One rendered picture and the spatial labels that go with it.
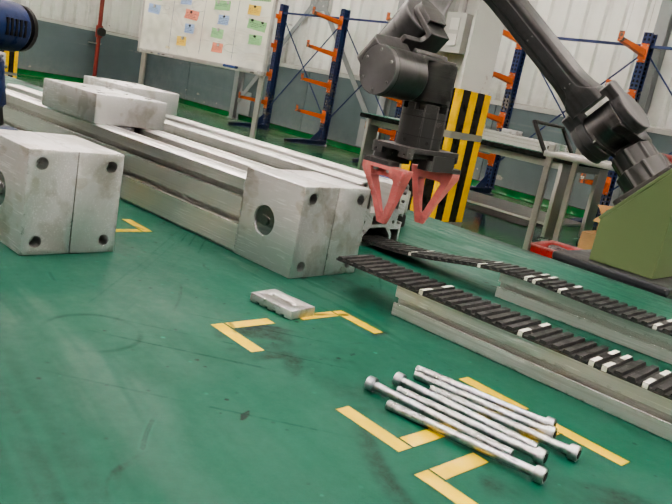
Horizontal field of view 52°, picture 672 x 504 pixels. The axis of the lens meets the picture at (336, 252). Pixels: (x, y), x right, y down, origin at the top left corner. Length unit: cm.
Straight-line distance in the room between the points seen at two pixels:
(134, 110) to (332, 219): 41
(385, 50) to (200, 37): 609
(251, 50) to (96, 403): 617
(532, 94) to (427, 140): 887
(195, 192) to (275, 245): 15
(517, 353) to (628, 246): 63
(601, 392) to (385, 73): 42
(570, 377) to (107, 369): 34
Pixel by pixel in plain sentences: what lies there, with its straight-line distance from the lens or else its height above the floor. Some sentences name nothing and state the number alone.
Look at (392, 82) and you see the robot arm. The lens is 80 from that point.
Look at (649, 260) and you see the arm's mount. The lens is 118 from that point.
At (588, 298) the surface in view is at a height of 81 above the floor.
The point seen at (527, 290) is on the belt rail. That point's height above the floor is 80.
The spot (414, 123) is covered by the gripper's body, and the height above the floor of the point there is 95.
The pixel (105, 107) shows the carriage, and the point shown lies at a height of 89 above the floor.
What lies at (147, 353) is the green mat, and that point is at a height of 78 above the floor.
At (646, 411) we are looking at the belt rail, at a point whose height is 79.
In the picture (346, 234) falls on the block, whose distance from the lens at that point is 74.
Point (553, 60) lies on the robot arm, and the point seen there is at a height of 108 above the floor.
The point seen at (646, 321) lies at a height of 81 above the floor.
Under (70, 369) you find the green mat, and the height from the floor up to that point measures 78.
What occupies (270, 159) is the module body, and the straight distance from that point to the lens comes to 100.
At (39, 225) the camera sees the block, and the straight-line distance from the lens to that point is 66.
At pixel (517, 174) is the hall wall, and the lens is 965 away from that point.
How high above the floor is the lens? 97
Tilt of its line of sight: 13 degrees down
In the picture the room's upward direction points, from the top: 11 degrees clockwise
